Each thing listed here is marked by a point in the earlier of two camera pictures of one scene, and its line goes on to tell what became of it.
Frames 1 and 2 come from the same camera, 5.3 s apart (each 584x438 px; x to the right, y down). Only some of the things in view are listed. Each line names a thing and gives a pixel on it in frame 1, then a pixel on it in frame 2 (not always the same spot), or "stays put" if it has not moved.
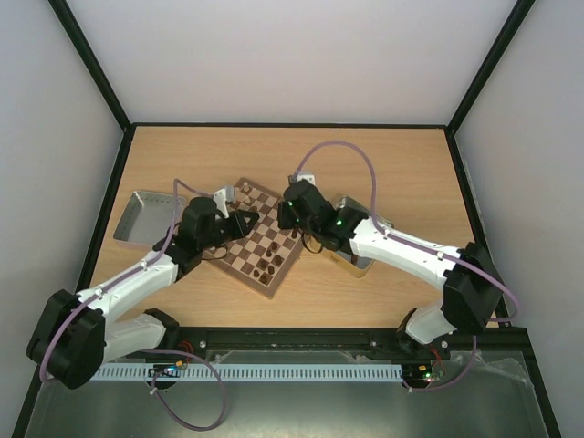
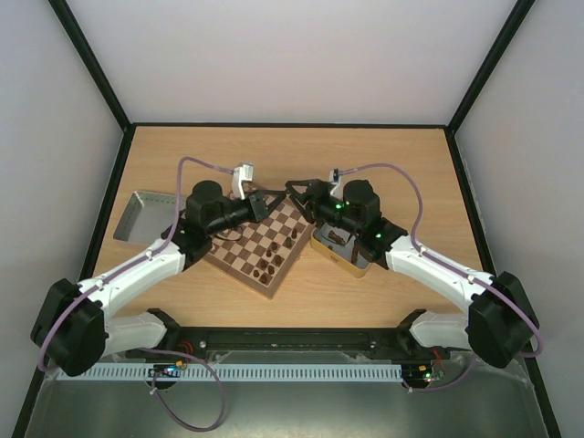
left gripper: x=241 y=228 -> x=260 y=211
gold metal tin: x=343 y=260 stays put
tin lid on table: x=148 y=216 stays put
